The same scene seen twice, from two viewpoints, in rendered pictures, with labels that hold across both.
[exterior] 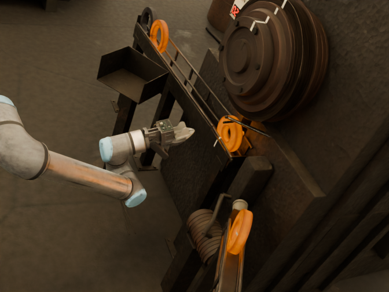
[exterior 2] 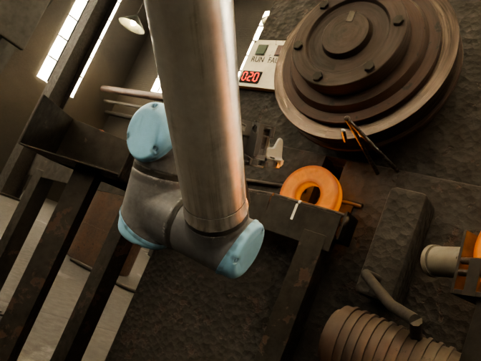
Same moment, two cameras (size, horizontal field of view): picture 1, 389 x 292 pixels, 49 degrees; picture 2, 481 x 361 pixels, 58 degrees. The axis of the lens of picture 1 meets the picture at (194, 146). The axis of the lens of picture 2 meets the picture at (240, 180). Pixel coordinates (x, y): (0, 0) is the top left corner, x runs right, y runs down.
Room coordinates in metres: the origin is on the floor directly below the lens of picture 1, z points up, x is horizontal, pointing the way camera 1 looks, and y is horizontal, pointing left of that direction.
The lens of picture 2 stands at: (0.53, 0.32, 0.54)
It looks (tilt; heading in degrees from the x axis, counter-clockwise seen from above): 9 degrees up; 345
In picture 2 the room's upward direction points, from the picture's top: 23 degrees clockwise
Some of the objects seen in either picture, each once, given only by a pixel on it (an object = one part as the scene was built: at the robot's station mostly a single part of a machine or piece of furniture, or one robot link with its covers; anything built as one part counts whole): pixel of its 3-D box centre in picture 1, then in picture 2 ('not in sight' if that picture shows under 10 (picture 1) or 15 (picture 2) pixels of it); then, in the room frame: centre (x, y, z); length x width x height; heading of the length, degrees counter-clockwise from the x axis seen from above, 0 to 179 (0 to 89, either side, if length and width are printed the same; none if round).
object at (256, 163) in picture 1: (249, 182); (396, 248); (1.33, -0.26, 0.68); 0.11 x 0.08 x 0.24; 128
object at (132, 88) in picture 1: (120, 120); (43, 249); (1.76, 0.41, 0.36); 0.26 x 0.20 x 0.72; 73
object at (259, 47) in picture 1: (243, 56); (348, 39); (1.45, -0.03, 1.11); 0.28 x 0.06 x 0.28; 38
